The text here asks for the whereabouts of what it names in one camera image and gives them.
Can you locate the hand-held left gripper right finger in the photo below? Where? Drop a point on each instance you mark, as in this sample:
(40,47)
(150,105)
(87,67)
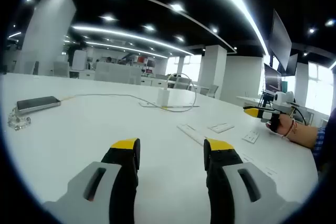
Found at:
(236,190)

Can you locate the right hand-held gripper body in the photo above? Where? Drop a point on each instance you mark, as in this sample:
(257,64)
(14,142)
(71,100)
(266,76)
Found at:
(283,100)

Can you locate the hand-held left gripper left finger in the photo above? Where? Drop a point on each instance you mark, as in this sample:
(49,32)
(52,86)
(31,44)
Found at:
(105,190)

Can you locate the small white socket holder cover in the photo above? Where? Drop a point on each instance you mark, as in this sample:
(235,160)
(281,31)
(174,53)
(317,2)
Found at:
(250,137)

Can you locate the rectangular white socket holder cover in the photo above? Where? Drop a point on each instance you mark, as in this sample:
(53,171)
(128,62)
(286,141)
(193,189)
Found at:
(214,129)

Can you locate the long white socket holder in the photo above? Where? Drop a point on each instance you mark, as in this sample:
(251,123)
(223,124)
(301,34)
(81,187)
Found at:
(193,134)

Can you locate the person's right hand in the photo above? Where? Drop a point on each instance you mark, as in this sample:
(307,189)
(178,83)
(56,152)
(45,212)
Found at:
(282,128)

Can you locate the desk monitor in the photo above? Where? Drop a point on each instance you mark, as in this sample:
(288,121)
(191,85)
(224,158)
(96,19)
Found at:
(271,79)

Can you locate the small hanging monitor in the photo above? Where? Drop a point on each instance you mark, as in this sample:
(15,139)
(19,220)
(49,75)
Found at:
(292,65)

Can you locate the grey office chair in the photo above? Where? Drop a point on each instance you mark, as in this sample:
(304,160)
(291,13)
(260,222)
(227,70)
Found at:
(212,90)

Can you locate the blue plaid shirt sleeve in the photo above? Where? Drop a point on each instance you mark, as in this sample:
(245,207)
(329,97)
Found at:
(319,140)

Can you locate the large hanging monitor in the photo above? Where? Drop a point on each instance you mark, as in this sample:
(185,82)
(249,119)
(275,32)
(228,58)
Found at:
(279,40)

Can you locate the white charger adapter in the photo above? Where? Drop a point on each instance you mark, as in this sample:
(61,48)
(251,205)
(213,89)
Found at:
(163,97)

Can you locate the flat white plate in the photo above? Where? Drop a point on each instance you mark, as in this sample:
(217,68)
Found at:
(147,103)

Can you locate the grey smartphone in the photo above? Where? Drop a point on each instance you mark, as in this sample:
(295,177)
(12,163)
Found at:
(36,104)

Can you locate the white perforated partition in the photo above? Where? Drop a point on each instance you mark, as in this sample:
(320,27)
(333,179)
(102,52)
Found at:
(118,74)

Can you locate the shelf with coloured boxes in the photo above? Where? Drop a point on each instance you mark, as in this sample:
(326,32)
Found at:
(145,64)

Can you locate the white whiteboard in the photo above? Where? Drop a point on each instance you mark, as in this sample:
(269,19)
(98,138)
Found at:
(79,60)

